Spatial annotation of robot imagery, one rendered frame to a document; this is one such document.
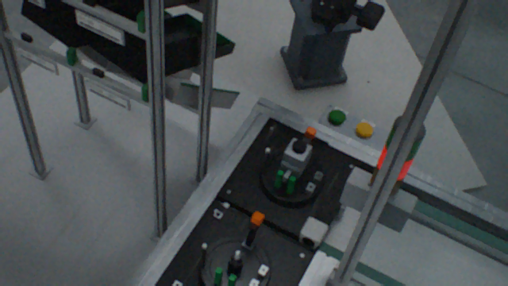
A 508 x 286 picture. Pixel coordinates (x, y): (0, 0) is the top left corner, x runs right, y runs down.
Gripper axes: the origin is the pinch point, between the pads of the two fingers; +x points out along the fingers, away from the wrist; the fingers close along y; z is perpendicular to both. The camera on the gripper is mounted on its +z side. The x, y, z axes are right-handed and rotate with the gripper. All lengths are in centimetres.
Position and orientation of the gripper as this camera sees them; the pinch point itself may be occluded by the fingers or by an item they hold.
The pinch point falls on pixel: (331, 20)
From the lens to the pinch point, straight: 142.1
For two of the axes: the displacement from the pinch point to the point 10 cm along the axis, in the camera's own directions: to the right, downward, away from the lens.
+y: 8.8, 4.3, -2.1
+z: -4.7, 6.8, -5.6
